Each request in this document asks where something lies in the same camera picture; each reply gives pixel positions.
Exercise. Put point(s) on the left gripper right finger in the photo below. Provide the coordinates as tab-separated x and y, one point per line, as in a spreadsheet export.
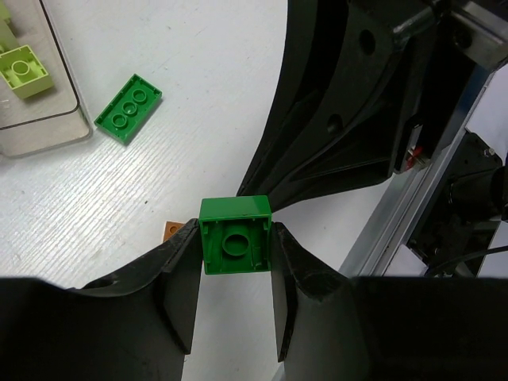
330	327

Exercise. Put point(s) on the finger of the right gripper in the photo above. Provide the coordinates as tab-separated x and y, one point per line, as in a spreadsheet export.
352	139
313	42

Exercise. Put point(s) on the small green lego cube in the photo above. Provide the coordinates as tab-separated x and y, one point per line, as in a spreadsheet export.
235	234

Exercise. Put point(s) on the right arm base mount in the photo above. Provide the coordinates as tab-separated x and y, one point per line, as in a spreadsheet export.
453	235

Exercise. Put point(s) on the green lego plate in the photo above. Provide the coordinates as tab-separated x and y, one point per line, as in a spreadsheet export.
129	109

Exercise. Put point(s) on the brown lego plate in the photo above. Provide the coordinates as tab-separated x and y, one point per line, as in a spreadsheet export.
170	229

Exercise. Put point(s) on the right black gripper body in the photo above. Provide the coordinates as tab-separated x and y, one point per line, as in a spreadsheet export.
444	74

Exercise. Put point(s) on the clear right bin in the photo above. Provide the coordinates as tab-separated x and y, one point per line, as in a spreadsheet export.
41	106

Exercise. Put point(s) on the small lime lego brick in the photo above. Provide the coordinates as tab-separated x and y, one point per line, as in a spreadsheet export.
24	74

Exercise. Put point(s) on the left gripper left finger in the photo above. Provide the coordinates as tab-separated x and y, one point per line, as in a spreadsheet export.
136	323

